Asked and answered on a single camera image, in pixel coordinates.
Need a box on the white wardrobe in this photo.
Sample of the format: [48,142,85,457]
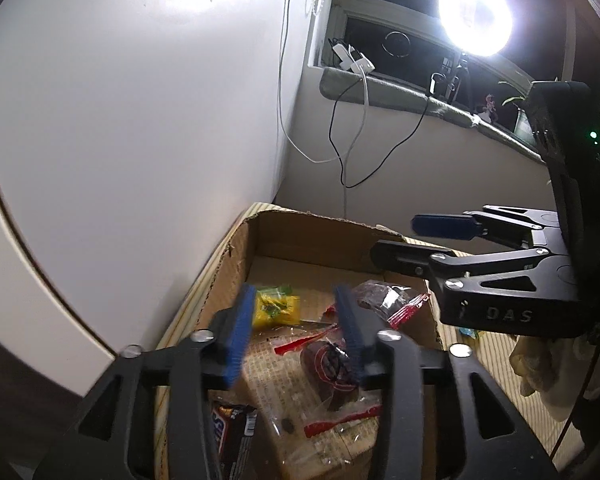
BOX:
[0,0,313,396]

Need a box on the clear red-edged dried fruit packet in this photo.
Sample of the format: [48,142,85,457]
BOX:
[352,280,431,331]
[274,325,385,438]

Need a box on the ring light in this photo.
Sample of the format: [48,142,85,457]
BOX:
[437,0,516,58]

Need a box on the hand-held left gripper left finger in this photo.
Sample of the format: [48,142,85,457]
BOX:
[32,284,257,480]

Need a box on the small pink figurine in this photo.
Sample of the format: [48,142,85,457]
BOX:
[477,92,501,124]

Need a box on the yellow candy packet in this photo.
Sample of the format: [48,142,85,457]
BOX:
[252,284,301,330]

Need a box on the cardboard box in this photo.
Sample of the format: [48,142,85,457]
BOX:
[152,208,443,480]

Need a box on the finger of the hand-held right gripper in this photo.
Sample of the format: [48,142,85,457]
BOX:
[412,204,562,251]
[371,240,582,338]

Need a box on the text-printed snack packet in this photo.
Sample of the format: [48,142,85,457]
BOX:
[240,330,381,472]

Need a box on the black cable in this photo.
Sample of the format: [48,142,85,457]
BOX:
[328,80,429,188]

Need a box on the brown chocolate bar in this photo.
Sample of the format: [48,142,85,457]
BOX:
[210,402,259,480]

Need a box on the white charger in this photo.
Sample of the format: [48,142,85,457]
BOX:
[330,42,376,74]

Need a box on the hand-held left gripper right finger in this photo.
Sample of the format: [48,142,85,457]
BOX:
[333,284,561,480]

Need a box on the beige cloth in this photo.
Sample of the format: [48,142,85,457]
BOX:
[509,334,597,422]

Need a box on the white hanging cable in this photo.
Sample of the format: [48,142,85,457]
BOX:
[278,0,343,164]

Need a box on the black light stand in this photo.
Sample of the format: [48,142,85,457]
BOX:
[429,52,474,107]

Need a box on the white window frame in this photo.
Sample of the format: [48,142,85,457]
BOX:
[307,0,600,111]

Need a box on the small potted plant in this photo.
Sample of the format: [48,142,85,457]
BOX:
[500,79,537,139]

